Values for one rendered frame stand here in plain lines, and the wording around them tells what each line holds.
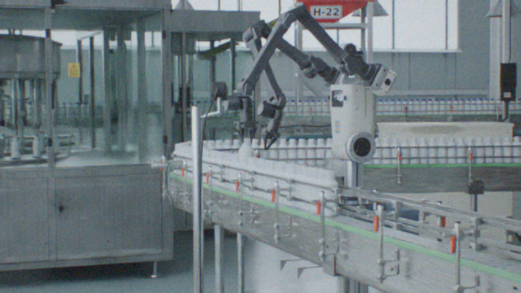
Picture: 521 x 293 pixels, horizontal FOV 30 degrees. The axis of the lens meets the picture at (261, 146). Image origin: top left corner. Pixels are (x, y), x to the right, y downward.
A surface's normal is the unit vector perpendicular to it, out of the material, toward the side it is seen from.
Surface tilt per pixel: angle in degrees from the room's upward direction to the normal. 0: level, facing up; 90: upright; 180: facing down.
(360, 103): 90
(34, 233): 90
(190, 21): 90
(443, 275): 90
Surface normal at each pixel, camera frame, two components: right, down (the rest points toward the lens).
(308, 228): -0.94, 0.03
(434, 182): 0.06, 0.07
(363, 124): 0.33, 0.23
